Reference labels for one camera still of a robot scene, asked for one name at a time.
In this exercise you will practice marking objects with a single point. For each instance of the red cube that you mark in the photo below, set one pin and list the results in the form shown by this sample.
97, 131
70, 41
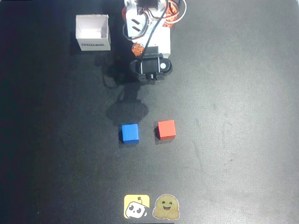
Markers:
166, 129

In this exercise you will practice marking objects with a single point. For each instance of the white and orange robot arm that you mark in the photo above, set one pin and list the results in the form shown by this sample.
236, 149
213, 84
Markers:
134, 16

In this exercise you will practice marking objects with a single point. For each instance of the blue cube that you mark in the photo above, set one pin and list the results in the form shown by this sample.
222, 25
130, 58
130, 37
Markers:
130, 133

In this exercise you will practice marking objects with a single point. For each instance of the white open cardboard box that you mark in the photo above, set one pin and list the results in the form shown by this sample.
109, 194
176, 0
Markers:
93, 29

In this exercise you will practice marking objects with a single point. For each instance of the yellow robot sticker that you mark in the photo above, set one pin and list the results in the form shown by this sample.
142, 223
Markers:
136, 206

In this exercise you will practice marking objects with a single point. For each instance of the smiling hugging face sticker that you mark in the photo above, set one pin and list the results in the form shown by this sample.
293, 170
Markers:
166, 207

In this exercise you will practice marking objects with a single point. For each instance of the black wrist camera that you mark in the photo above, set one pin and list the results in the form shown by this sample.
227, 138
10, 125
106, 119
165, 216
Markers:
149, 65

